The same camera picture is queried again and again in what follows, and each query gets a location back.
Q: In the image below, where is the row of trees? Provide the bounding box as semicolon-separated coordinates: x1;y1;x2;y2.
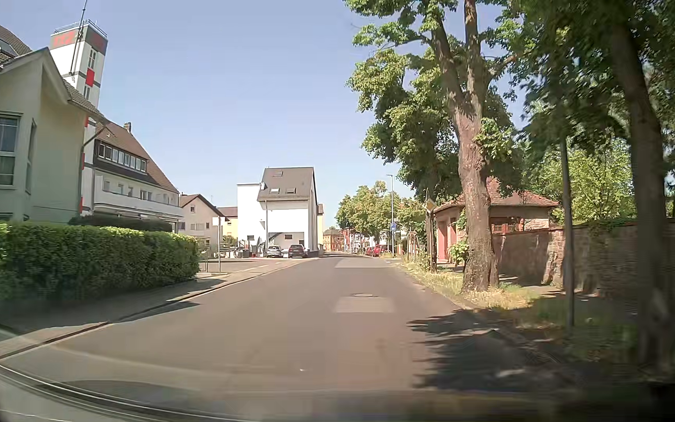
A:
335;181;427;247

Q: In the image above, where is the white building with grey roof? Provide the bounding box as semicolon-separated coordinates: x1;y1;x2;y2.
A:
237;167;320;257

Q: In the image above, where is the yellow building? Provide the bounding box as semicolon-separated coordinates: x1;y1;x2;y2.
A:
218;206;239;240

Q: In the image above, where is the grey asphalt road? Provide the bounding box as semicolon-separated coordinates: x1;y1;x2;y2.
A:
0;252;555;405

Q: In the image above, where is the large thick-trunked tree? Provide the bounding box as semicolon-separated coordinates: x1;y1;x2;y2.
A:
343;0;529;293

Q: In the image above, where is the cream house with dark roof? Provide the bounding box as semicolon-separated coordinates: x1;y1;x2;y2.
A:
178;193;225;250

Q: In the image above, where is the red building with tiled roof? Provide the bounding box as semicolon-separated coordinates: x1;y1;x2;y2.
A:
433;177;560;263

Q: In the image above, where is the grass verge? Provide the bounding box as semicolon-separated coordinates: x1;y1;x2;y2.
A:
396;261;675;382

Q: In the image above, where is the car's own bonnet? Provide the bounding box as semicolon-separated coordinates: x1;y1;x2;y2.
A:
0;358;675;422

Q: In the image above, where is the white building with brown roof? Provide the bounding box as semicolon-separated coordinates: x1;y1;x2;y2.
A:
81;120;184;226

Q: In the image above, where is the thin grey pole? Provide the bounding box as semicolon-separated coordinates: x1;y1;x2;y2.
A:
559;138;576;329

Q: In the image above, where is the grey paved pavement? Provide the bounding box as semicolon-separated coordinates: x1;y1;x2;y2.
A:
0;258;309;361

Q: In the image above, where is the trimmed green hedge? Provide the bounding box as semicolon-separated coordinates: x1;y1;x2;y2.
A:
0;222;200;308

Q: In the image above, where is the white tower with red panels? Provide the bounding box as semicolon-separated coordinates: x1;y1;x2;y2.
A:
49;20;109;212

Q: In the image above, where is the tall dark-trunked tree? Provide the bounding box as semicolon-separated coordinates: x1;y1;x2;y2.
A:
513;0;675;370

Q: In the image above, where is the cream house with tiled roof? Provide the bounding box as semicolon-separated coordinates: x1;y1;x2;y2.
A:
0;6;104;226

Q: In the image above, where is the lamp post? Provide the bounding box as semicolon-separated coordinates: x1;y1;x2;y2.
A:
386;174;396;257

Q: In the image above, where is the red brick wall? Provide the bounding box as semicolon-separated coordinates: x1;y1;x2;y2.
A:
493;216;675;320

